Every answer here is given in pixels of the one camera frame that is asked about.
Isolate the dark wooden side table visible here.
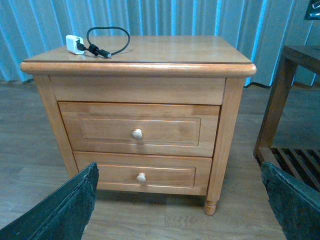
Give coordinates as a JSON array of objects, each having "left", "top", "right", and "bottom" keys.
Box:
[{"left": 253, "top": 45, "right": 320, "bottom": 191}]

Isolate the light blue pleated curtain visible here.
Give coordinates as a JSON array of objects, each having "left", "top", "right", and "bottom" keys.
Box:
[{"left": 0, "top": 0, "right": 320, "bottom": 86}]

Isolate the black charger cable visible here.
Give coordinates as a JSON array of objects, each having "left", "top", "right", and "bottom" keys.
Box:
[{"left": 76, "top": 26, "right": 132, "bottom": 59}]

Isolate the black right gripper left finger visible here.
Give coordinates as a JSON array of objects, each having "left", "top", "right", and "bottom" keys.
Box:
[{"left": 0, "top": 162, "right": 99, "bottom": 240}]

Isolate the wooden drawer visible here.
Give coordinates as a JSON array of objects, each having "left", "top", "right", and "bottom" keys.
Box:
[
  {"left": 58, "top": 101, "right": 220, "bottom": 157},
  {"left": 73, "top": 151, "right": 212, "bottom": 196}
]

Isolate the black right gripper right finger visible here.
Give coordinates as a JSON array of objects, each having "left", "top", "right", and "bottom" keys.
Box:
[{"left": 260, "top": 161, "right": 320, "bottom": 240}]

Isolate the light wooden nightstand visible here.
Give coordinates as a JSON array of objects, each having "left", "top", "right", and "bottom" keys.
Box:
[{"left": 20, "top": 36, "right": 257, "bottom": 216}]

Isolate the round wooden knob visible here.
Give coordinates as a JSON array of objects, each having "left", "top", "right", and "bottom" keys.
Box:
[
  {"left": 136, "top": 172, "right": 146, "bottom": 183},
  {"left": 131, "top": 128, "right": 143, "bottom": 141}
]

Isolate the white charger adapter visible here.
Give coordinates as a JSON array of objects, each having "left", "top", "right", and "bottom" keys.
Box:
[{"left": 65, "top": 34, "right": 84, "bottom": 55}]

